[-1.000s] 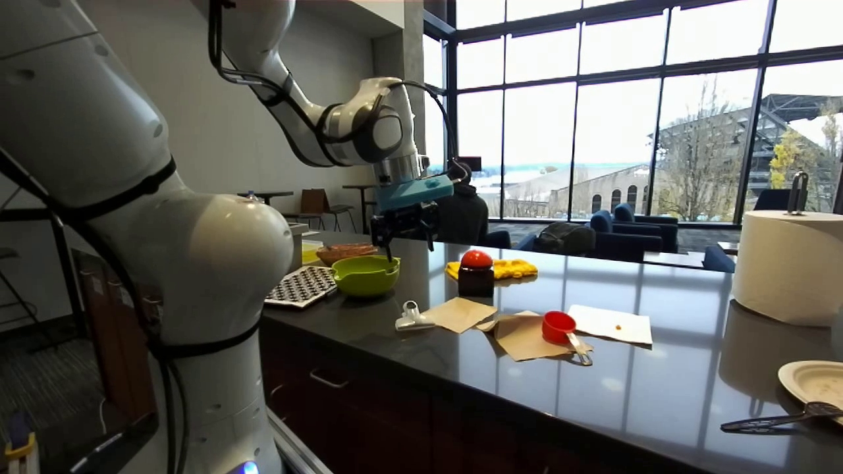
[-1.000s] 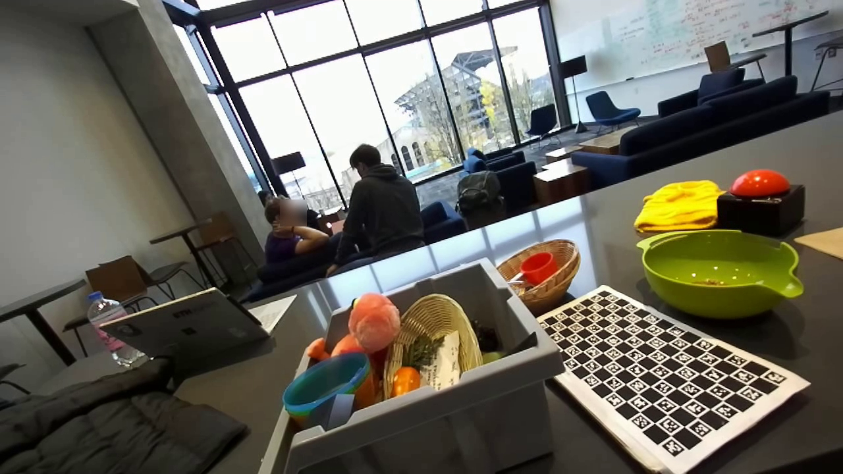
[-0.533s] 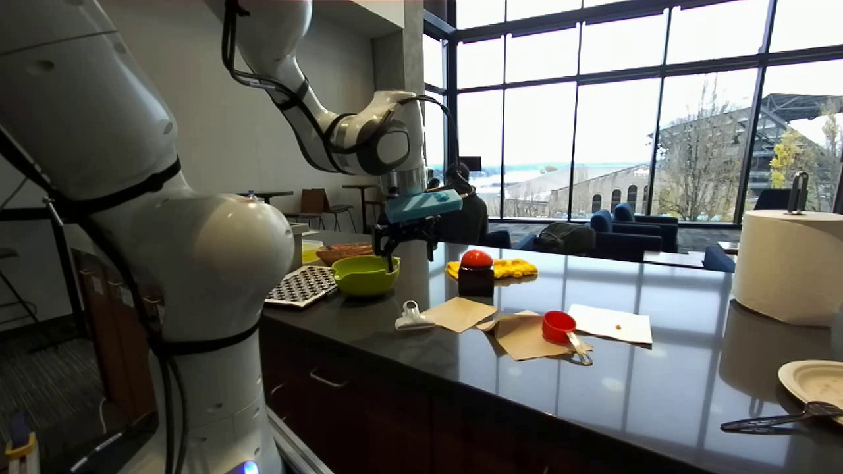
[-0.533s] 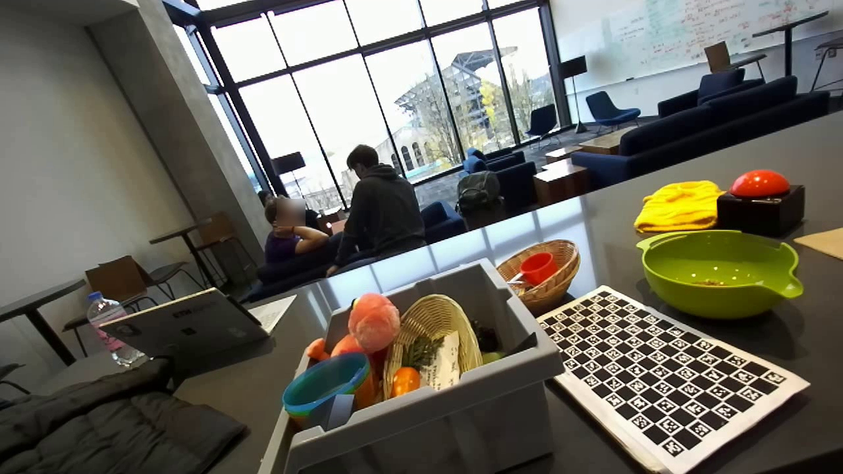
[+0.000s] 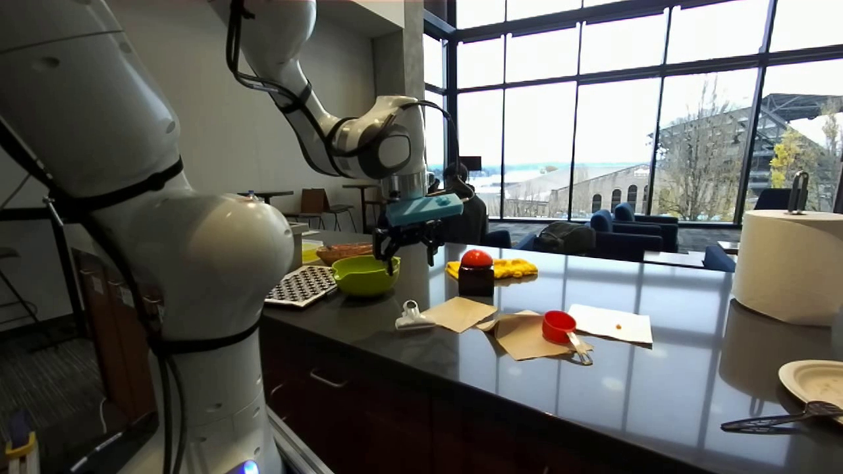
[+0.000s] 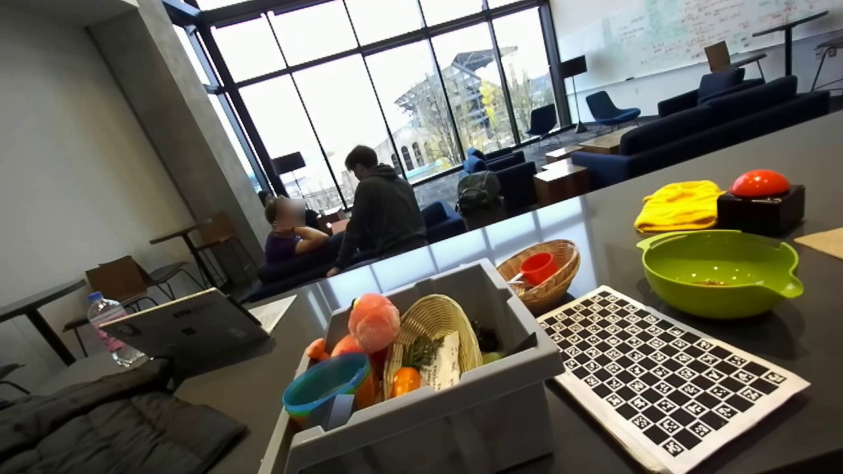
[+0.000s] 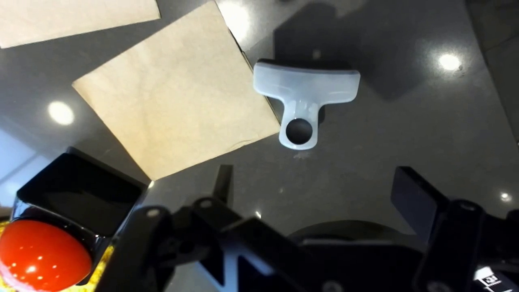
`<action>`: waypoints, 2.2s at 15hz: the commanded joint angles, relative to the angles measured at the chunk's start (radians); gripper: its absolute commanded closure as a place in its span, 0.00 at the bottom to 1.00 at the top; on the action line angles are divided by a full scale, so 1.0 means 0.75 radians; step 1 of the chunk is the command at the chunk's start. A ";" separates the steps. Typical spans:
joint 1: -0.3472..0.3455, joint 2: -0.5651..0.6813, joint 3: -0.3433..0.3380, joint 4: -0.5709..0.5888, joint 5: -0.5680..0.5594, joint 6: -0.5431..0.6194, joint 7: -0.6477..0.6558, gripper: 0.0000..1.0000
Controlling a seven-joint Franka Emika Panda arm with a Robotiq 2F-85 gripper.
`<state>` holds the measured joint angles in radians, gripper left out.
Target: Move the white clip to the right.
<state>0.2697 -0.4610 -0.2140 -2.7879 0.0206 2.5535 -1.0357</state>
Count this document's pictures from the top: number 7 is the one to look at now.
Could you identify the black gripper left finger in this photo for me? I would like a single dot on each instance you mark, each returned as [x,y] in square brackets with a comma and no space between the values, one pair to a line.
[179,237]

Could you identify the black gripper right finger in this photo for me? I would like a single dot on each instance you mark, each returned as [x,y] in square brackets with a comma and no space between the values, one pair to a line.
[464,243]

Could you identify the white plastic clip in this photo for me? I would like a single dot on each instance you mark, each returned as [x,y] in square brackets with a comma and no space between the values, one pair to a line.
[302,86]

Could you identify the brown paper napkin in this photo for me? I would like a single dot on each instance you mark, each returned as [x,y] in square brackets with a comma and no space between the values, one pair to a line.
[65,18]
[179,97]

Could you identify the red dome button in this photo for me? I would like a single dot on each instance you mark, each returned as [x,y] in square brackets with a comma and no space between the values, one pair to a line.
[38,256]

